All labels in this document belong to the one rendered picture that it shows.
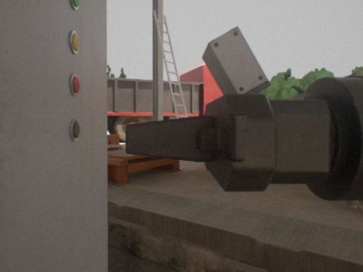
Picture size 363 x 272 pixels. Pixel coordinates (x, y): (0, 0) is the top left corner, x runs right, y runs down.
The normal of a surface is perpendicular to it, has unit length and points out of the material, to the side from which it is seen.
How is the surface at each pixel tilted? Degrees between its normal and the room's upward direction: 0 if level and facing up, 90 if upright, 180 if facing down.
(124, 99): 90
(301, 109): 67
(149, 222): 91
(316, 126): 90
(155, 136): 90
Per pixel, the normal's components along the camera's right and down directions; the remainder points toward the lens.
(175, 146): 0.04, 0.01
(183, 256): -0.65, -0.04
